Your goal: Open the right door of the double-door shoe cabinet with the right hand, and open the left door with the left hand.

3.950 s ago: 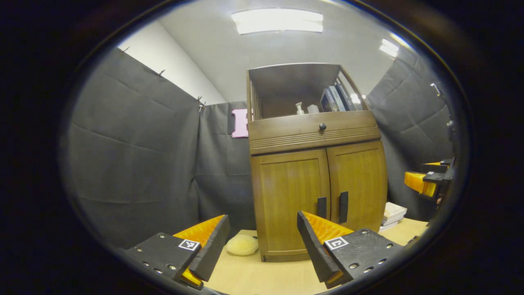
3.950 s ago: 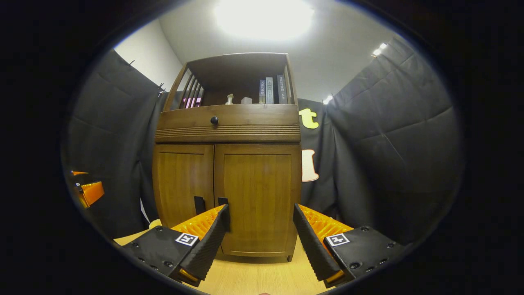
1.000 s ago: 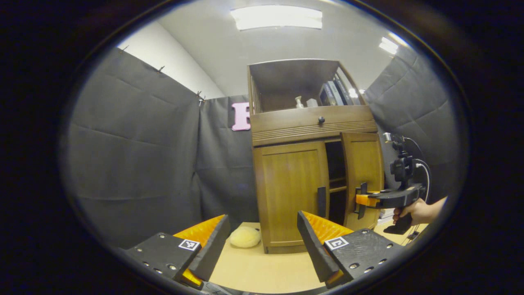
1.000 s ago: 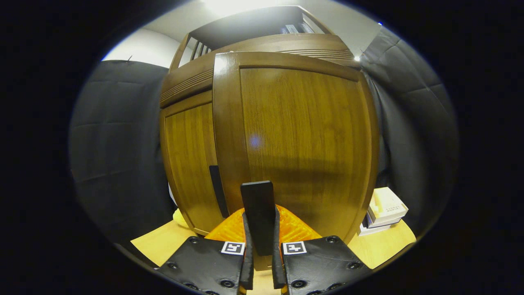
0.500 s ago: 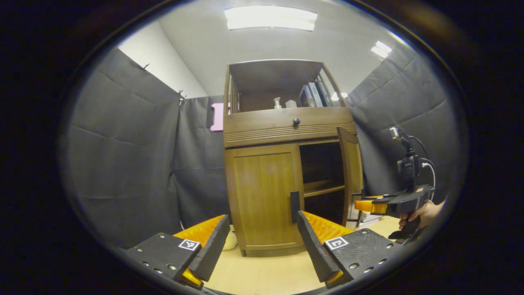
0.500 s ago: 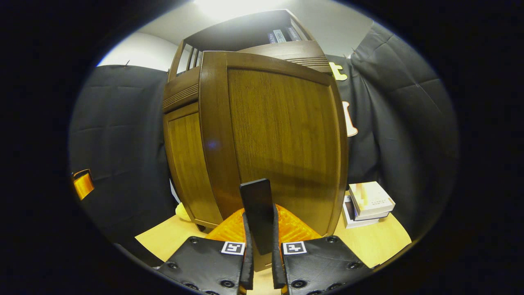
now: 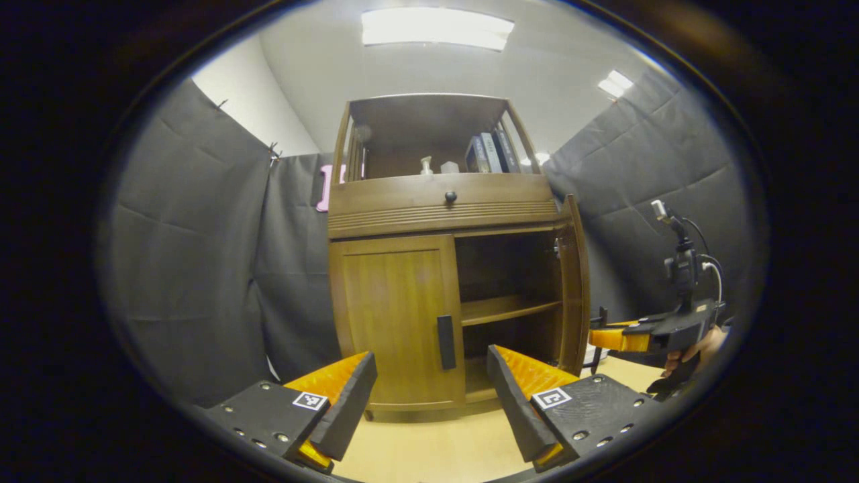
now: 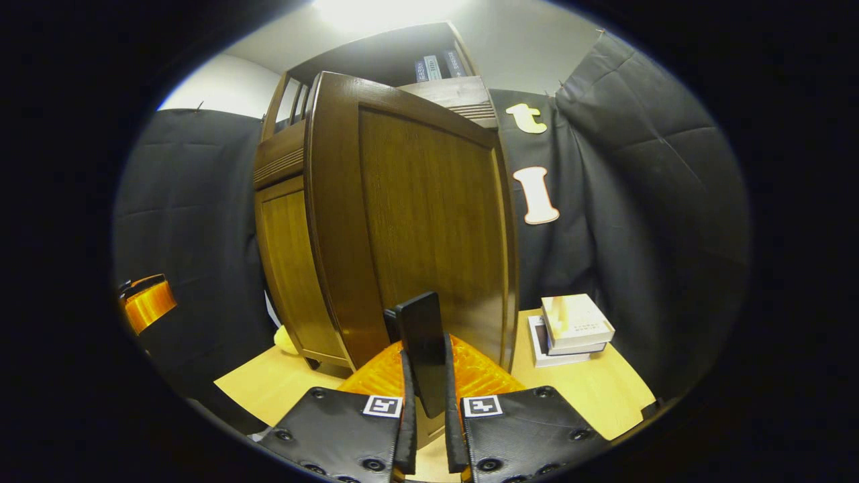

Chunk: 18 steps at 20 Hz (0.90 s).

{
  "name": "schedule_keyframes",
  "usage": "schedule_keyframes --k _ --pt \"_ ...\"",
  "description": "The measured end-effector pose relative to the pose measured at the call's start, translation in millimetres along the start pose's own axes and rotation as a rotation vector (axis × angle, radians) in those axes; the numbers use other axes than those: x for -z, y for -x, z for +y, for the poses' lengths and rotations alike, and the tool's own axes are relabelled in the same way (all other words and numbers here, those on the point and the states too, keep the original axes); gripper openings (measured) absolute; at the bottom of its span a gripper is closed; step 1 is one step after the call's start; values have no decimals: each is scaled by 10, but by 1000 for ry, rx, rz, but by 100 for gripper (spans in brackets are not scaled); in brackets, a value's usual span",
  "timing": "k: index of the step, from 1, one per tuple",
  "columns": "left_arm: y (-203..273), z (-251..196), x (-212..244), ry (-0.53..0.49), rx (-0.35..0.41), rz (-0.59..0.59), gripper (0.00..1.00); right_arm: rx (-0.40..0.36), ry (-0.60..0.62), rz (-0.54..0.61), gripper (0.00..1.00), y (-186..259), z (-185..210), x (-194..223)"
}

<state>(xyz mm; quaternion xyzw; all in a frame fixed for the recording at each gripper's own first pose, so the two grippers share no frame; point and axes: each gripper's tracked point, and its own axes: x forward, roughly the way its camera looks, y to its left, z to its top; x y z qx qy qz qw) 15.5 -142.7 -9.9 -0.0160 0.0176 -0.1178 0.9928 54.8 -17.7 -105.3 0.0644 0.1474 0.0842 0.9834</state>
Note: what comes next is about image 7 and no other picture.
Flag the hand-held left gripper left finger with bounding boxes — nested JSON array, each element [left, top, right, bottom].
[[201, 350, 378, 476]]

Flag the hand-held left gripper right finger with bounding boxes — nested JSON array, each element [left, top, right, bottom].
[[487, 344, 672, 474]]

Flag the black backdrop cloth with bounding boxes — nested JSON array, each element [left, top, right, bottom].
[[101, 70, 756, 410]]

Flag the wooden cabinet door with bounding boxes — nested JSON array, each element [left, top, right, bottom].
[[554, 195, 609, 376], [329, 235, 466, 411]]

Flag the grey upright book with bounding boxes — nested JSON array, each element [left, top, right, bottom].
[[479, 132, 504, 174]]

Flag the wooden double-door shoe cabinet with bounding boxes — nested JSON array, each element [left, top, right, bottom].
[[327, 93, 593, 423]]

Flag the small ceiling light panel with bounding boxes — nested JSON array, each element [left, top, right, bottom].
[[598, 70, 634, 99]]

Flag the wooden inner cabinet shelf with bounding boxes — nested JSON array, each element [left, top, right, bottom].
[[460, 295, 562, 327]]

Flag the large ceiling light panel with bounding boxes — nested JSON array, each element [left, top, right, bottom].
[[361, 7, 515, 52]]

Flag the white cable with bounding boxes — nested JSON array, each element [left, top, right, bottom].
[[701, 260, 724, 304]]

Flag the wooden drawer with black knob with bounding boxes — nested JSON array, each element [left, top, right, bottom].
[[327, 173, 561, 240]]

